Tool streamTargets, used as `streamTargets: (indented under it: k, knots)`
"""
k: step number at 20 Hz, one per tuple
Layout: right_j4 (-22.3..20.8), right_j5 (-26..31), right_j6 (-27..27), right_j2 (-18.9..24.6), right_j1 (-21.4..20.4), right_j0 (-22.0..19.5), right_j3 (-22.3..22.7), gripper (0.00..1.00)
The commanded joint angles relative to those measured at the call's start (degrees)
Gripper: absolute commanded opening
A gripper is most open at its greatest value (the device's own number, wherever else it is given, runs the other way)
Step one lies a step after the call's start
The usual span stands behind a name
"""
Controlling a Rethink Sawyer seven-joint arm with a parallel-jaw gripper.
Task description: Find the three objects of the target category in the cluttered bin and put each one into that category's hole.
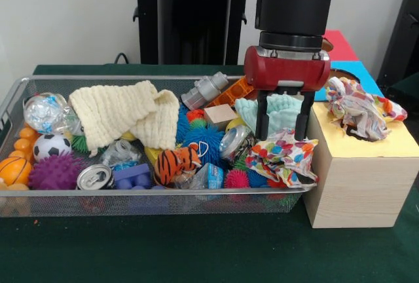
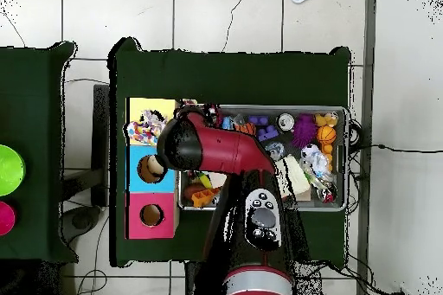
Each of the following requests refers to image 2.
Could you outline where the purple toy brick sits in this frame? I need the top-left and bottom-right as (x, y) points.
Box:
(256, 124), (280, 143)

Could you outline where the purple knobbly ball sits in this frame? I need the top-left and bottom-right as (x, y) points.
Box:
(291, 113), (318, 149)

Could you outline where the green covered side table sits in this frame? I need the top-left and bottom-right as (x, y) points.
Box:
(0, 41), (79, 263)

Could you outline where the long black cable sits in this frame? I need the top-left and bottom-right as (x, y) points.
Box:
(352, 142), (443, 155)

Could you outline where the wooden box with three holes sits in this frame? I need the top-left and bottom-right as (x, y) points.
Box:
(124, 96), (181, 240)

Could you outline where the orange toy block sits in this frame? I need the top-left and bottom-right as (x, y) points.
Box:
(190, 187), (222, 208)

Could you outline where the tiger plush toy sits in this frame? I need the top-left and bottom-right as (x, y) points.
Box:
(234, 122), (258, 137)

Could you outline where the wire mesh bin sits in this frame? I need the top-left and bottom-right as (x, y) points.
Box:
(177, 102), (349, 212)

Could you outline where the pink round bowl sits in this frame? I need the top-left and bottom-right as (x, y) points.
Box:
(0, 200), (17, 237)

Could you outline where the dark grey floor pedal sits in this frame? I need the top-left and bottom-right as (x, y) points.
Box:
(61, 204), (102, 244)

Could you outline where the silver drink can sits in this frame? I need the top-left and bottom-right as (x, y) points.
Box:
(277, 112), (295, 132)

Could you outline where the black white soccer ball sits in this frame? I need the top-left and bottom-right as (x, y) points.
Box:
(299, 143), (321, 161)

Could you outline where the cream muslin cloth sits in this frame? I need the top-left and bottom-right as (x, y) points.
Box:
(274, 154), (312, 202)

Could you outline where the orange yellow plush toy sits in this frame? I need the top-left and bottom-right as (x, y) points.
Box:
(313, 111), (339, 128)

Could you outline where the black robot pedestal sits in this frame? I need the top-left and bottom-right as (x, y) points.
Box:
(184, 260), (206, 295)

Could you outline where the bright green round bowl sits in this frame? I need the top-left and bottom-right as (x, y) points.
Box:
(0, 144), (27, 197)

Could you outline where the crushed plastic water bottle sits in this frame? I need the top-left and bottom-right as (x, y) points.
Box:
(300, 151), (335, 185)

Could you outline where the orange toy basketball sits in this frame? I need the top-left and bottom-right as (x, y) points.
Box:
(316, 125), (337, 145)

